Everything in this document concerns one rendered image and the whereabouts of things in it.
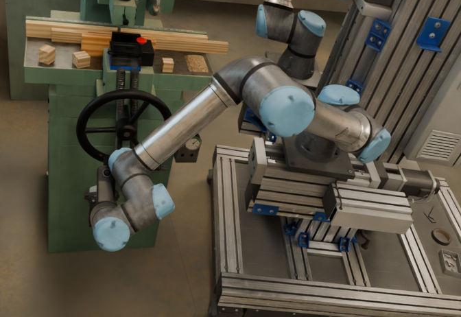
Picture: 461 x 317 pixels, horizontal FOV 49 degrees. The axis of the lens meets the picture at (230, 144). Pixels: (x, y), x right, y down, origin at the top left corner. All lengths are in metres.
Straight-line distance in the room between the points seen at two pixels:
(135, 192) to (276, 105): 0.39
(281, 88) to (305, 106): 0.07
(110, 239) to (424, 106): 1.16
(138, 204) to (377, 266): 1.36
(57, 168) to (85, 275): 0.51
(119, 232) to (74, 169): 0.76
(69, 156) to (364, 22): 1.08
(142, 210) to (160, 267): 1.07
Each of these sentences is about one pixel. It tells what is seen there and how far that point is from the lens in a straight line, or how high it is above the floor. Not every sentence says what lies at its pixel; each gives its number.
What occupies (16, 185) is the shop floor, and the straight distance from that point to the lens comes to 2.52.
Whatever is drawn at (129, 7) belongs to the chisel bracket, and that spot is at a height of 1.07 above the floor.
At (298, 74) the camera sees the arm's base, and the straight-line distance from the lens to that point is 2.01.
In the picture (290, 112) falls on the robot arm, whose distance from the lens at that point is 1.13.
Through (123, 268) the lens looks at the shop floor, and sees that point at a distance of 2.22.
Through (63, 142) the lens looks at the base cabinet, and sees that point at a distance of 1.82.
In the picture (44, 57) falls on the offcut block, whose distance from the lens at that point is 1.65.
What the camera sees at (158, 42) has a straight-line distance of 1.79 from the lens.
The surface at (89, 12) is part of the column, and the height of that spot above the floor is 0.92.
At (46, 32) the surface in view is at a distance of 1.78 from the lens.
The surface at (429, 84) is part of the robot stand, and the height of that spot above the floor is 1.06.
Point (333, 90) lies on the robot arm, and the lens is 1.57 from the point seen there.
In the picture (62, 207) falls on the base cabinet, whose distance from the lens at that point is 2.04.
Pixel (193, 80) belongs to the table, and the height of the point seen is 0.88.
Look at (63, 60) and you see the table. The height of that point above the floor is 0.90.
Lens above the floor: 1.79
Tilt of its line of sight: 38 degrees down
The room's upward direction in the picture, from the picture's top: 17 degrees clockwise
